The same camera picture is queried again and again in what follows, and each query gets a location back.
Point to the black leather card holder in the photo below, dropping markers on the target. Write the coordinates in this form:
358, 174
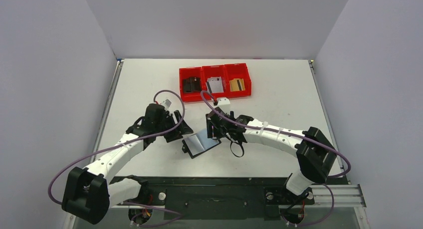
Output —
199, 143

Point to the middle red bin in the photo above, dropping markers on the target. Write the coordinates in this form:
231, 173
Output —
215, 71

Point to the aluminium rail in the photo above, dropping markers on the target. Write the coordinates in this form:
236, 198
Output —
343, 196

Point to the left red bin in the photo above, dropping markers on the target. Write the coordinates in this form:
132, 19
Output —
186, 73

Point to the gold cards in bin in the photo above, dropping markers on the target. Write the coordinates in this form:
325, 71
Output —
237, 84

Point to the red bin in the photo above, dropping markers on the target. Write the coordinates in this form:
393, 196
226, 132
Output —
186, 73
215, 71
238, 70

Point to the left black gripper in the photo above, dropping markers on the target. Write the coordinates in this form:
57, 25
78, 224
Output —
175, 134

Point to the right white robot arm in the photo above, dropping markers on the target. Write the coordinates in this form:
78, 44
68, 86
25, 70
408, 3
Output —
313, 151

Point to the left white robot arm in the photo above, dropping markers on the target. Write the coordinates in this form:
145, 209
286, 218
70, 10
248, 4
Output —
90, 192

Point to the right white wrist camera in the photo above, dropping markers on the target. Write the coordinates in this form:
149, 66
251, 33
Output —
223, 104

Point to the black card holders in bin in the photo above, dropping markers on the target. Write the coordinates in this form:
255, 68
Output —
192, 85

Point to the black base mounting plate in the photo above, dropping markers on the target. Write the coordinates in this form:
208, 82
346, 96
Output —
203, 198

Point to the right red bin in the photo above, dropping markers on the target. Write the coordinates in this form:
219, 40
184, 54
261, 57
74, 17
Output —
238, 70

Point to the white cards in bin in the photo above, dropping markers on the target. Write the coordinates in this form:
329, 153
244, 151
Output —
215, 85

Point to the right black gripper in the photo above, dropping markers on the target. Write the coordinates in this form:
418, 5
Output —
214, 126

